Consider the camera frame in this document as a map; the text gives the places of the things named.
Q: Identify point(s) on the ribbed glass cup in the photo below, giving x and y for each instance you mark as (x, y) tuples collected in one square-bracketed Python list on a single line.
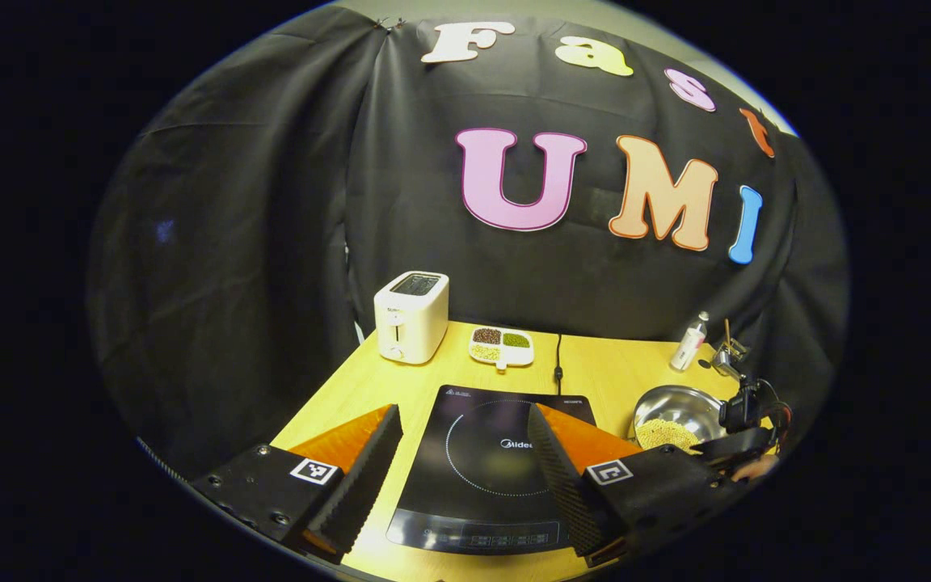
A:
[(728, 360)]

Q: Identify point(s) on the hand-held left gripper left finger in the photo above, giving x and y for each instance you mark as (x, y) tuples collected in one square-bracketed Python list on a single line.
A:
[(360, 477)]

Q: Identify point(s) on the black cloth clip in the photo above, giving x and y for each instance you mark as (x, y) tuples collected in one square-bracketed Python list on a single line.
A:
[(389, 24)]

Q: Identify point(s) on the white toaster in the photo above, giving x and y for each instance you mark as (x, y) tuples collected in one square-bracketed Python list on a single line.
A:
[(410, 319)]

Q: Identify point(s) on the clear bottle with white label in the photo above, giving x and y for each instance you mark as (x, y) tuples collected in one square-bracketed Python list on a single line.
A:
[(688, 346)]

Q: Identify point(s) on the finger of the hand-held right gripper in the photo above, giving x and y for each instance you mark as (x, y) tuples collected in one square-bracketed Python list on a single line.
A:
[(736, 444)]

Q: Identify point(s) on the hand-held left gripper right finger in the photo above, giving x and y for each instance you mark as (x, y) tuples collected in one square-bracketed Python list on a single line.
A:
[(566, 485)]

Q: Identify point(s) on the black induction cooktop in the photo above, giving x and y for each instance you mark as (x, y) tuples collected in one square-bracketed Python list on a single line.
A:
[(482, 461)]

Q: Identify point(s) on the white divided dish of beans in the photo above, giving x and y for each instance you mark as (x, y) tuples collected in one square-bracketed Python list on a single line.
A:
[(502, 346)]

